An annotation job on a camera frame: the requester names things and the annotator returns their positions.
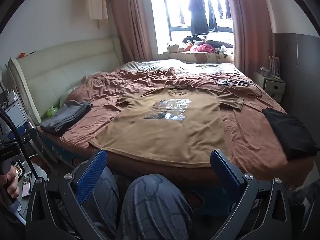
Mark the smartphone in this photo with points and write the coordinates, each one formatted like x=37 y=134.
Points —
x=26 y=184
x=18 y=170

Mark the dark hanging coat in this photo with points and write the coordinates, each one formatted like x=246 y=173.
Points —
x=198 y=12

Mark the person's left hand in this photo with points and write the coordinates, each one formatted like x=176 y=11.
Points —
x=10 y=183

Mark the window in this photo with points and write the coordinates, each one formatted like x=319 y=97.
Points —
x=175 y=10

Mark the beige cloth cover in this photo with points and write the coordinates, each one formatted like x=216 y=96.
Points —
x=96 y=2

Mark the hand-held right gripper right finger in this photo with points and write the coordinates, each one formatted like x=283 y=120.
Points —
x=225 y=172

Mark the grey folded clothes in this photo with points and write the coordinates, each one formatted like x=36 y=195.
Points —
x=65 y=117

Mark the dark hanging pants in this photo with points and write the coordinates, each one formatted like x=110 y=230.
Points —
x=213 y=12

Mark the grey patterned pants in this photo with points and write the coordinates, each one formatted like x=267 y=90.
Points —
x=155 y=205

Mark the blue printed bed sheet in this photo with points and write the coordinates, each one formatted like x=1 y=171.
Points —
x=62 y=155

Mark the printed long cushion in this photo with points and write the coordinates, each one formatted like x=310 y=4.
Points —
x=197 y=57

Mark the green small toy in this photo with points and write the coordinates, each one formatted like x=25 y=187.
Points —
x=52 y=111

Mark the black folded clothes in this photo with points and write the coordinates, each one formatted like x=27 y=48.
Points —
x=290 y=132

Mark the brown printed t-shirt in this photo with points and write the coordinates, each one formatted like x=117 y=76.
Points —
x=162 y=135

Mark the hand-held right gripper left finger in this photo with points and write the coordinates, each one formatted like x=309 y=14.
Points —
x=90 y=175

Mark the white nightstand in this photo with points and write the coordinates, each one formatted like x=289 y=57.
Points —
x=271 y=87

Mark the cream padded headboard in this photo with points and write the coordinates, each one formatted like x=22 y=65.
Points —
x=62 y=62

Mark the brown blanket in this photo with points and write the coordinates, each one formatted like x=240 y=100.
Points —
x=250 y=135

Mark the pink plush toy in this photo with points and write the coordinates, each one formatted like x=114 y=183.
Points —
x=203 y=48

